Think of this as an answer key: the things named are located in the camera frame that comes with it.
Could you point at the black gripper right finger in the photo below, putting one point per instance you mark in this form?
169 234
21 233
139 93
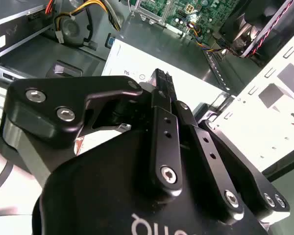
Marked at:
218 171

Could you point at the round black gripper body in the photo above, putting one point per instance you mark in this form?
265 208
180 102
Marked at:
100 195

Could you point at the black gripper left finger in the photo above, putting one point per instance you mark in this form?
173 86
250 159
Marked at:
39 115

